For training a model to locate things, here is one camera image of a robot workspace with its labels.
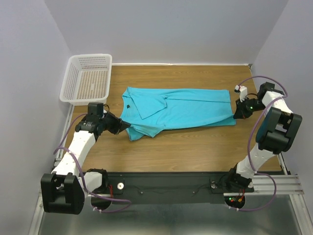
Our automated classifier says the turquoise t shirt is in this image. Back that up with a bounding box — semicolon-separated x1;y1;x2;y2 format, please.
120;87;236;141

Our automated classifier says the circuit board with leds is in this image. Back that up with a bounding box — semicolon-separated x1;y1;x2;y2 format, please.
224;195;246;208

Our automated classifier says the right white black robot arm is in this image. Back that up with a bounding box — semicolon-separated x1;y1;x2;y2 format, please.
225;82;302;191

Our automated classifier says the aluminium frame rail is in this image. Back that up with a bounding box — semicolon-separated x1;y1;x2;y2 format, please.
248;175;304;195

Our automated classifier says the right metal knob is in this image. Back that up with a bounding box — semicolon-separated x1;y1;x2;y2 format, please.
210;181;218;189

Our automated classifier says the left white knob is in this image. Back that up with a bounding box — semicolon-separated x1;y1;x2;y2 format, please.
117;182;124;190

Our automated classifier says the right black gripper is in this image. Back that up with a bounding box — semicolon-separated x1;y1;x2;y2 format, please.
232;95;266;119

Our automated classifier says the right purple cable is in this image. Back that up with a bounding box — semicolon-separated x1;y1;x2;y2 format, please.
228;75;287;212

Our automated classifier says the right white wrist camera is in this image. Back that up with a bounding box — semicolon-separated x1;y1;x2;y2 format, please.
234;85;248;102

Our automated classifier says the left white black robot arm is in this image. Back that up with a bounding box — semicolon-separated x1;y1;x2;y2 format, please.
41;102;131;214

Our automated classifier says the white perforated plastic basket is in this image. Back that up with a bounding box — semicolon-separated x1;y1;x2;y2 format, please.
59;53;112;106

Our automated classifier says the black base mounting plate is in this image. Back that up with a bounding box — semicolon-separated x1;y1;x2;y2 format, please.
105;172;254;205

